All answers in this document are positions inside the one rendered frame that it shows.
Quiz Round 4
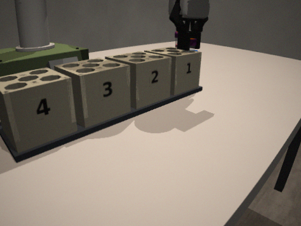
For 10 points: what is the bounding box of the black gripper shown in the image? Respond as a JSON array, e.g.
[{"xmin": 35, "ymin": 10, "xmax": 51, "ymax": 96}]
[{"xmin": 168, "ymin": 0, "xmax": 210, "ymax": 51}]

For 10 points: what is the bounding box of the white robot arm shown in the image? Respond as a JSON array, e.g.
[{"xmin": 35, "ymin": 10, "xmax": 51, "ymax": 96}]
[{"xmin": 15, "ymin": 0, "xmax": 55, "ymax": 52}]

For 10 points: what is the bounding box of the beige bucket adapter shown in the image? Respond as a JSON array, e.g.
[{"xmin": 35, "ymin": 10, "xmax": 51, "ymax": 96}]
[
  {"xmin": 54, "ymin": 58, "xmax": 131, "ymax": 128},
  {"xmin": 0, "ymin": 67, "xmax": 77, "ymax": 153},
  {"xmin": 105, "ymin": 51, "xmax": 171, "ymax": 109},
  {"xmin": 144, "ymin": 47, "xmax": 202, "ymax": 95}
]

